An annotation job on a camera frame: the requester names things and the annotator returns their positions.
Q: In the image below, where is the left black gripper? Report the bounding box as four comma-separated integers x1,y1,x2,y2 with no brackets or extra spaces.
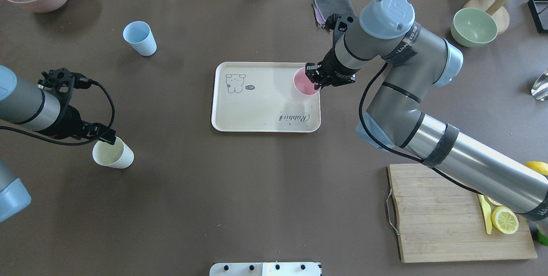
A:
51,105,116,145

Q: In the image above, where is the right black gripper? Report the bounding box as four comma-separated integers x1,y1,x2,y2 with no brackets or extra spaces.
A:
305,49,356,91

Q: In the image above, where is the pink cup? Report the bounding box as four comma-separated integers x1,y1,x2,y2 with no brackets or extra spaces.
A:
290,67,320,102

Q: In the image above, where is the cream white cup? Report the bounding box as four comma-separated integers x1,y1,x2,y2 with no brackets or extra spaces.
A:
92,137,134,169

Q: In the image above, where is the blue cup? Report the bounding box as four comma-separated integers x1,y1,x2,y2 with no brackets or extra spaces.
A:
122,21,157,57

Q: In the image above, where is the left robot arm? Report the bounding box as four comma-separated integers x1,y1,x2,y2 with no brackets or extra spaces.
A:
0,66,117,146

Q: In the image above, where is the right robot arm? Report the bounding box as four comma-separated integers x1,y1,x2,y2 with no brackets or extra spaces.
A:
305,0,547,231

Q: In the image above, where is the cream rabbit tray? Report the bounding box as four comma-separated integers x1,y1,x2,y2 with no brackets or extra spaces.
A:
211,62,321,133

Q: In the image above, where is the grey folded cloth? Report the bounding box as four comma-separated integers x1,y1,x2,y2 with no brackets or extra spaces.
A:
312,0,355,29

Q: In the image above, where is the green bowl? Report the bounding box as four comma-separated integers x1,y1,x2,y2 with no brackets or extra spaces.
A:
450,8,498,48

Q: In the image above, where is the white pillar base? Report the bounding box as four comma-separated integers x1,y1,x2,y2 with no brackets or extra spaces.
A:
209,261,322,276

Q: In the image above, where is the wooden cutting board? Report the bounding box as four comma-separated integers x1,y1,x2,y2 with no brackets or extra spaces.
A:
387,163,537,264

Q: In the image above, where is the yellow plastic knife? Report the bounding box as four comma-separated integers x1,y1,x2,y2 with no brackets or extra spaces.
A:
477,194,493,234

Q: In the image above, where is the lemon slice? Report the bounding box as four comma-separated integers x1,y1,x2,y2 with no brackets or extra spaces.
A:
485,196,503,206
491,206,519,234

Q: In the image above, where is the metal scoop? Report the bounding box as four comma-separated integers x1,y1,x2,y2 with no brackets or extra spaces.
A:
530,71,548,101

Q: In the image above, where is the green lime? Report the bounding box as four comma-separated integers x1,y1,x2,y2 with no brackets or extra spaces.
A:
536,228,548,247

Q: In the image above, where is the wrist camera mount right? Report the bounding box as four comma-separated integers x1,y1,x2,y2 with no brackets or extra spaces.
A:
324,13,358,47

